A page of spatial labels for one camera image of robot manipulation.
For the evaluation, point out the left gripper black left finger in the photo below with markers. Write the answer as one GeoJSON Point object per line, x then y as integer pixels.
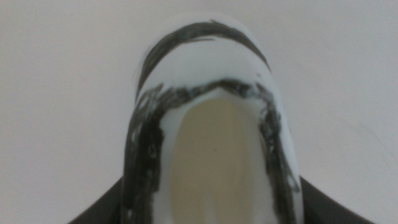
{"type": "Point", "coordinates": [102, 208]}

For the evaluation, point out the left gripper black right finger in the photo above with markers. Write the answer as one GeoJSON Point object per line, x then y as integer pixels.
{"type": "Point", "coordinates": [326, 208]}

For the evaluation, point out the black and white sneaker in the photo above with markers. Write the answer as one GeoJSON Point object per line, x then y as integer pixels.
{"type": "Point", "coordinates": [214, 149]}

